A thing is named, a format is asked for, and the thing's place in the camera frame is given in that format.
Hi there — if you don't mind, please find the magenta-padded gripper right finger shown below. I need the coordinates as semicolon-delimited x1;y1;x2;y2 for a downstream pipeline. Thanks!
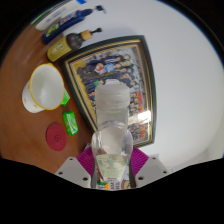
128;145;172;189

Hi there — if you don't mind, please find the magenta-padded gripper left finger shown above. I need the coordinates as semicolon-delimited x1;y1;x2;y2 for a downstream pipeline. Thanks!
54;146;98;189

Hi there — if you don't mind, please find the clear plastic water bottle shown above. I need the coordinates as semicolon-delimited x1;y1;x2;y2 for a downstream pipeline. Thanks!
90;79;135;184

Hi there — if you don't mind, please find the flat round red coaster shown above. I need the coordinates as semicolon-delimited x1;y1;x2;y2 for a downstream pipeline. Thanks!
45;122;68;153

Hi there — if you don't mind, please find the green packet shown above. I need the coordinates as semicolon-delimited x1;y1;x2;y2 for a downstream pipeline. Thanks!
60;88;71;107
62;110;80;136

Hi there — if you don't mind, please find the white cup with yellow rim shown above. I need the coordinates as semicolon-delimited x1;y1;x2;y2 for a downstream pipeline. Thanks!
21;62;66;114

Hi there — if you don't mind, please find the framed group picture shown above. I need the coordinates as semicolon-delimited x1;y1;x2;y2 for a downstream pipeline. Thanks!
59;34;158;148

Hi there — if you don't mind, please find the yellow and black pump bottle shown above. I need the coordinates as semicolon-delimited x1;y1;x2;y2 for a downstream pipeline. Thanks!
46;27;103;63

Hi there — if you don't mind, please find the dark blue pump bottle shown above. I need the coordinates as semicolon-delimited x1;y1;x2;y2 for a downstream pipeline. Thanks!
40;4;107;46

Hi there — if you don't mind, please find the white bottle with blue cap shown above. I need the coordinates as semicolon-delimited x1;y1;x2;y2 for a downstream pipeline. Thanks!
34;0;88;32

